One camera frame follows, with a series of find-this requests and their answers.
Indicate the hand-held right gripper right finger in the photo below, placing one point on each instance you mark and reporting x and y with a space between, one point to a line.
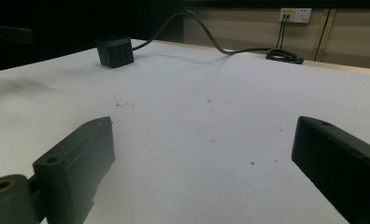
338 161

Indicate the white wall socket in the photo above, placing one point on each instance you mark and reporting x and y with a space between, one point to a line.
295 15

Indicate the black cube power socket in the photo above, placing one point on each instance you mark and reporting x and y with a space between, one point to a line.
115 52

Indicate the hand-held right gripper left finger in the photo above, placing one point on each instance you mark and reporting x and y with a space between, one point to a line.
75 165

